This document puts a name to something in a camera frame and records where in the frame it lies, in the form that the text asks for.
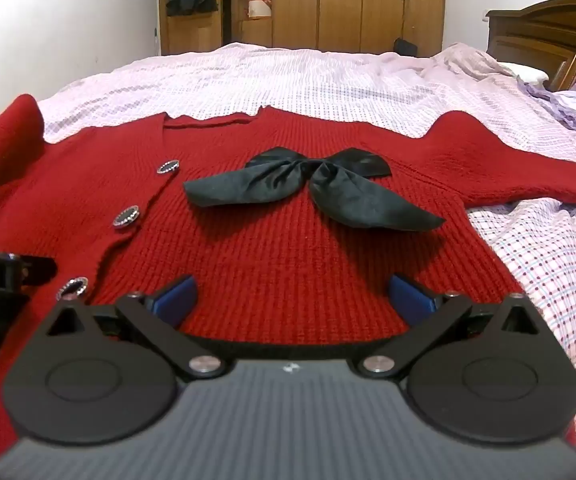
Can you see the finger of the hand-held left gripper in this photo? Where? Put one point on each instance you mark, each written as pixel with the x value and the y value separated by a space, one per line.
pixel 40 269

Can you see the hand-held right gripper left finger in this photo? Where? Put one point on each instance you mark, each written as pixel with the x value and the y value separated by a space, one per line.
pixel 178 296

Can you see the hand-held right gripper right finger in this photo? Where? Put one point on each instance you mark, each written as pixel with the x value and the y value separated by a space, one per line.
pixel 409 300

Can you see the red knitted cardigan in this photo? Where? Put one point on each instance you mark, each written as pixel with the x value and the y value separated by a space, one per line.
pixel 278 270

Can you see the black satin bow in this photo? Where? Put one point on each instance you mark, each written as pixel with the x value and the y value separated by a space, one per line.
pixel 338 195

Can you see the pink plaid bed sheet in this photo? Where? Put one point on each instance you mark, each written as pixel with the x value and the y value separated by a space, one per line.
pixel 558 280

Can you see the pink checked blanket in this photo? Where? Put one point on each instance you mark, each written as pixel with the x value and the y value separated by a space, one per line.
pixel 288 80

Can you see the purple ruffled cloth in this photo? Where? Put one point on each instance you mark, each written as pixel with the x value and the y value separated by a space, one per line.
pixel 575 110

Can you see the small black object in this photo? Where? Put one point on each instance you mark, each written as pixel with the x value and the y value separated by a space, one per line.
pixel 406 46

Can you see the white pillow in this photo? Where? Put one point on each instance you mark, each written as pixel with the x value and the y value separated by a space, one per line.
pixel 525 72

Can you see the white and pink container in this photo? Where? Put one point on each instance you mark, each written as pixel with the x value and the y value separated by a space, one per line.
pixel 260 8

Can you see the wooden headboard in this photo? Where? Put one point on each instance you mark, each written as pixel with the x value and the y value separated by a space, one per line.
pixel 553 35

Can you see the wooden wardrobe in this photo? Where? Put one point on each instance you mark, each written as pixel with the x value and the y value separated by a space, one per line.
pixel 328 5

